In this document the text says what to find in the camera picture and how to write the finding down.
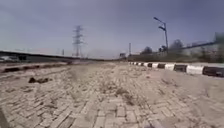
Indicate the black and white striped kerb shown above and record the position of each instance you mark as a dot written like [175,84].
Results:
[193,69]

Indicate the grey brick paved path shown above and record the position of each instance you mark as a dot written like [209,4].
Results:
[110,100]

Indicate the row of trees and bushes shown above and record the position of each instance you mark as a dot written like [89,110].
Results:
[180,51]

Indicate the dark striped kerb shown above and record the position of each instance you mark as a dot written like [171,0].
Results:
[23,67]

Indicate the long low grey wall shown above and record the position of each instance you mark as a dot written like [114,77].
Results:
[36,57]

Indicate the steel lattice power pylon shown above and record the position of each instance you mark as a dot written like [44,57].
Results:
[77,40]

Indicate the street lamp pole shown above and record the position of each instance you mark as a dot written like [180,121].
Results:
[165,35]

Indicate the thin pole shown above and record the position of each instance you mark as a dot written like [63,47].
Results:
[130,49]

